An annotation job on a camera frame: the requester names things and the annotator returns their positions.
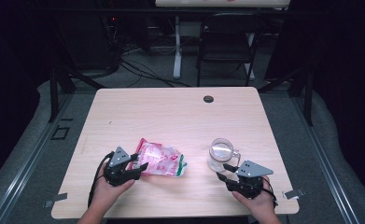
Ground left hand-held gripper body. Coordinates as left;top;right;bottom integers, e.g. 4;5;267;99
104;146;141;188

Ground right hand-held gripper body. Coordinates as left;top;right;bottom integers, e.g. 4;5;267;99
226;160;274;200

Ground clear glass jar lid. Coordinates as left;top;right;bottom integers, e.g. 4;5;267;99
209;138;235;162

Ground pink and white plastic bag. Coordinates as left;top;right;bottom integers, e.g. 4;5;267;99
128;137;189;178

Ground person's right hand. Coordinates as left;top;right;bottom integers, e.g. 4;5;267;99
232;176;277;218

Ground person's left hand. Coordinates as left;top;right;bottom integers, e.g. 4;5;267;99
91;174;136;209

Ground grey tape strip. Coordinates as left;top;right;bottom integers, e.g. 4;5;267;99
43;192;68;208
282;188;305;200

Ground black metal stand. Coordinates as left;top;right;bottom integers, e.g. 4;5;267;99
48;65;107;123
258;66;315;127

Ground white desk leg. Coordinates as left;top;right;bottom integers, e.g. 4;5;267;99
246;32;256;80
173;15;183;79

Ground dark equipment cabinet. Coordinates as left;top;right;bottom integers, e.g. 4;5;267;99
58;12;122;73

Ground black folding chair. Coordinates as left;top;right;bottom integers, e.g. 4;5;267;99
196;12;267;88

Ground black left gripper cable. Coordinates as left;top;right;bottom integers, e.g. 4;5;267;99
88;151;115;208

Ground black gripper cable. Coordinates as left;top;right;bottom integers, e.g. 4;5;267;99
262;176;279;209
88;151;115;208

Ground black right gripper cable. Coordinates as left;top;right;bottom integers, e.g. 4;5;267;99
262;176;279;209

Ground aluminium floor rail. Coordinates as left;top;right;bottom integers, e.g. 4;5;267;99
290;92;361;224
0;92;76;224

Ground black floor cables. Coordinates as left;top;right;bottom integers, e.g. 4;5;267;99
119;59;191;89

